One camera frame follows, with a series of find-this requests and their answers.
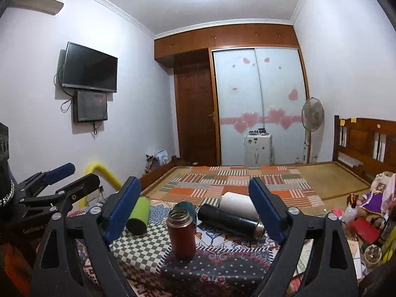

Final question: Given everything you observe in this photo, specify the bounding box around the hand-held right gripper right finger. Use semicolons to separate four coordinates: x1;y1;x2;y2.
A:
248;177;361;297

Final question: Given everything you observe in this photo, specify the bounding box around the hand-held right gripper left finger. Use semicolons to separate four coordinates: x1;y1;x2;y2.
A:
30;176;142;297

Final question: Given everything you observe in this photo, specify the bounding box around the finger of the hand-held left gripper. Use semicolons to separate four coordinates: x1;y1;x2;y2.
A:
12;162;76;203
19;173;101;221

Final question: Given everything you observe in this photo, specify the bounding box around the green cup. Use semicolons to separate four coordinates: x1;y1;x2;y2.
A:
126;196;151;234

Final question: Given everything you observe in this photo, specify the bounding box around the black steel flask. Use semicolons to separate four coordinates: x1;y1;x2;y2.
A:
197;203;266;239

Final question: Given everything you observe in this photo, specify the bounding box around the white cup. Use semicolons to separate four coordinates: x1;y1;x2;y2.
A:
219;192;260;220

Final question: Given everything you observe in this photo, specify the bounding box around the teal cup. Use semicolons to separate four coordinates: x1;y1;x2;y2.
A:
173;201;199;227

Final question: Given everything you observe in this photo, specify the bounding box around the yellow foam tube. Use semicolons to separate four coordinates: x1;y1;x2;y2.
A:
80;160;123;205

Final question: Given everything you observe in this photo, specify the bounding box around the checkered cloth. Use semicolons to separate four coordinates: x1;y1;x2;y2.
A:
109;221;173;275

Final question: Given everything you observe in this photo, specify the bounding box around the patchwork blanket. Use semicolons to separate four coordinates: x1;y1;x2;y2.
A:
159;165;325;209

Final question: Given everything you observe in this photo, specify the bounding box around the red steel flask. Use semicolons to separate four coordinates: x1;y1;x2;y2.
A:
166;208;197;258

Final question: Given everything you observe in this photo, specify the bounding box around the small white cabinet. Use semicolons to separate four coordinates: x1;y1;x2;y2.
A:
244;134;273;167

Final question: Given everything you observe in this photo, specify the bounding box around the white bag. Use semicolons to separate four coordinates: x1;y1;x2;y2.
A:
145;149;170;174

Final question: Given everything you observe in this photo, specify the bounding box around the floral printed cloth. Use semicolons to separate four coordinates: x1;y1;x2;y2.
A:
66;198;310;297

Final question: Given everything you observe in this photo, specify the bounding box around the woven bed mat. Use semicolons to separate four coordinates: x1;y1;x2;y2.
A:
141;162;372;212

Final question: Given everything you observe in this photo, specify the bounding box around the red box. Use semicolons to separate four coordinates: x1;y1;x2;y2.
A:
352;217;382;245

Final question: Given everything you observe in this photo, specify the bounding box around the standing fan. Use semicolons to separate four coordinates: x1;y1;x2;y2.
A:
301;97;325;163

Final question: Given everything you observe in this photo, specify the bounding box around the wooden wardrobe with sliding doors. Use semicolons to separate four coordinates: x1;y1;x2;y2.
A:
154;23;310;167

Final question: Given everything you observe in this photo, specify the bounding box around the wooden bed headboard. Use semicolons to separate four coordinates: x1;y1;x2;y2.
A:
332;115;396;186

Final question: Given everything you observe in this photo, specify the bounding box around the brown wooden door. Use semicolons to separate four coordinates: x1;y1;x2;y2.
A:
173;49;222;167

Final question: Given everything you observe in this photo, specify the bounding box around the black television cable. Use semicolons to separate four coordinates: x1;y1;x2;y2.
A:
54;71;74;113

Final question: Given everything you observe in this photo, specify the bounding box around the small wall monitor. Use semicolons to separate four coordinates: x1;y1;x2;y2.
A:
73;90;108;123

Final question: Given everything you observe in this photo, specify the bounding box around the wall television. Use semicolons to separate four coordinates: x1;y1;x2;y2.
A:
61;41;118;93

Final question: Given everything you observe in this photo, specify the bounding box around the wall air conditioner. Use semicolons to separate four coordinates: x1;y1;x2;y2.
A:
11;0;64;16

